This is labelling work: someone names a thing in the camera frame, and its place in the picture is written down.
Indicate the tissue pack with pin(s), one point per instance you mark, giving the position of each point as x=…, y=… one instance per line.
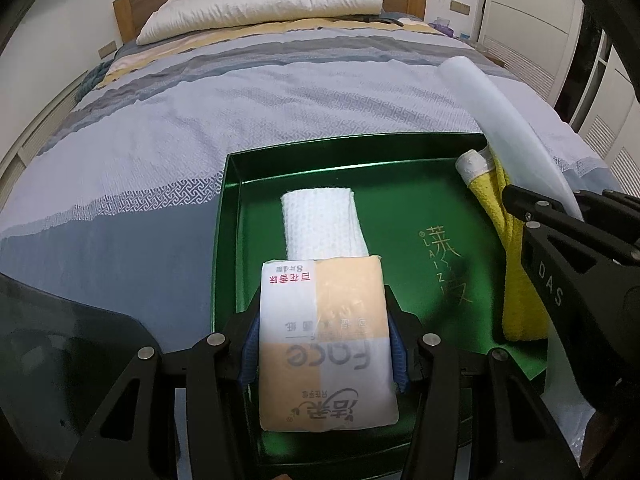
x=324, y=347

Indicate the yellow towel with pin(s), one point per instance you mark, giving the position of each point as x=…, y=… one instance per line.
x=524, y=317

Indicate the purple tissue box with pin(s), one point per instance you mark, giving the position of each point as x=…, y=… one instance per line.
x=442, y=25

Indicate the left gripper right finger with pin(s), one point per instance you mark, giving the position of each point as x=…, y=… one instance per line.
x=474, y=408

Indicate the teal blanket on nightstand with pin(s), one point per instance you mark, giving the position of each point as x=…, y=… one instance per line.
x=92, y=78

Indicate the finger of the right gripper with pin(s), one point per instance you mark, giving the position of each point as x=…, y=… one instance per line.
x=613, y=212
x=530, y=206

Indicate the white pillow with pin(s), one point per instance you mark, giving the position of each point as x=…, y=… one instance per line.
x=178, y=17

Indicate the clear blue plastic roll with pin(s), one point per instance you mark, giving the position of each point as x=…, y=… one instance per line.
x=529, y=165

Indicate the right wooden nightstand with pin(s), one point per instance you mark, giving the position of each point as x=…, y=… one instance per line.
x=492, y=58

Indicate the green tray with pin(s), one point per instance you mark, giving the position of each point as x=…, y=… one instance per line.
x=440, y=255

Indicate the white cloth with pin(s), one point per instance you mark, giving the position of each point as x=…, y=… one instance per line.
x=322, y=223

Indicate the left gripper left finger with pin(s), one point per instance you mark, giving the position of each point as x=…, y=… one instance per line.
x=184, y=405

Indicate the white wardrobe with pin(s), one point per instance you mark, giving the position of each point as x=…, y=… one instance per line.
x=537, y=40

